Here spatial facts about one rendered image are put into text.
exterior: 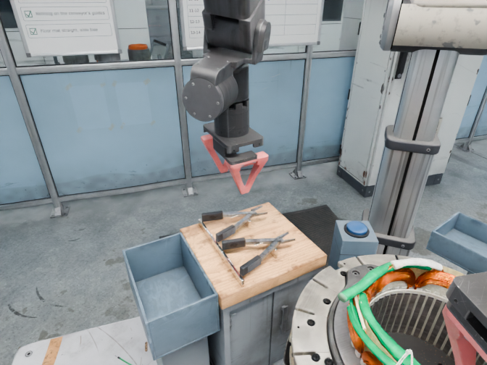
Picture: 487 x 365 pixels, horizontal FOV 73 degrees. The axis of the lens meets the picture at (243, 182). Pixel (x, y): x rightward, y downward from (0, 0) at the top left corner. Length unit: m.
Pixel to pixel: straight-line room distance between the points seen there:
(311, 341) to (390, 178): 0.50
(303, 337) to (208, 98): 0.32
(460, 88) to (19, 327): 3.20
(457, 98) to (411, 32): 2.34
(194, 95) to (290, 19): 2.20
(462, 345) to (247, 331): 0.41
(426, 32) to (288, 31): 1.94
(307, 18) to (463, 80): 1.24
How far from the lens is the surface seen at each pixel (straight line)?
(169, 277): 0.67
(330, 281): 0.51
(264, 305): 0.60
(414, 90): 0.78
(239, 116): 0.51
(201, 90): 0.43
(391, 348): 0.39
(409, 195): 0.86
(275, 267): 0.56
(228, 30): 0.48
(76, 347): 0.89
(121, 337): 0.87
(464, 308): 0.24
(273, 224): 0.65
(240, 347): 0.65
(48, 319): 2.09
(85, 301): 2.09
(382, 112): 2.63
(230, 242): 0.56
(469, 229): 0.81
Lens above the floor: 1.45
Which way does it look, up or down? 30 degrees down
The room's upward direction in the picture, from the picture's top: straight up
